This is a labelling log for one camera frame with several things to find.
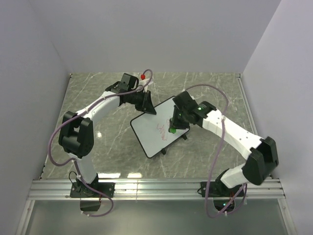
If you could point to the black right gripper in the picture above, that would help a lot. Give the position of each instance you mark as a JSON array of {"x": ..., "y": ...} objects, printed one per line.
[{"x": 175, "y": 123}]

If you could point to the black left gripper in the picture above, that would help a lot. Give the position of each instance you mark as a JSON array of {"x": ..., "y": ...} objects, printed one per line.
[{"x": 146, "y": 105}]

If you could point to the green bone-shaped eraser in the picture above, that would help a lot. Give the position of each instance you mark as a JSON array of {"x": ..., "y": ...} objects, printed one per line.
[{"x": 172, "y": 130}]

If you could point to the white board with black frame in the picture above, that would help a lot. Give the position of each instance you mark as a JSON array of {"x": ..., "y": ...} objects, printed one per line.
[{"x": 152, "y": 131}]

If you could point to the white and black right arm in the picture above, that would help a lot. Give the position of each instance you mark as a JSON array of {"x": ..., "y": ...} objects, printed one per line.
[{"x": 261, "y": 157}]

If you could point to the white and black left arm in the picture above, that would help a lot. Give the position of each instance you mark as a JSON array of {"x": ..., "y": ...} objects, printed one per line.
[{"x": 77, "y": 130}]

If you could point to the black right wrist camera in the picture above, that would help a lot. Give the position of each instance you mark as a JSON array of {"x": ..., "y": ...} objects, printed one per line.
[{"x": 184, "y": 101}]

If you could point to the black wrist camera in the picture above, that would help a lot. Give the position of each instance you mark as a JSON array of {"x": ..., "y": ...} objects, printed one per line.
[
  {"x": 184, "y": 101},
  {"x": 128, "y": 82}
]

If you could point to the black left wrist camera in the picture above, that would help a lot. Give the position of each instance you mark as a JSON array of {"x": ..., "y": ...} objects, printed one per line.
[{"x": 128, "y": 82}]

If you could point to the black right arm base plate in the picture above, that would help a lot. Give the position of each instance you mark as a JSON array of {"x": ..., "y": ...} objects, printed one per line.
[{"x": 217, "y": 189}]

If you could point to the aluminium rail at table front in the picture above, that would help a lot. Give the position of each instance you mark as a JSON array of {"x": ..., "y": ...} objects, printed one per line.
[{"x": 150, "y": 189}]

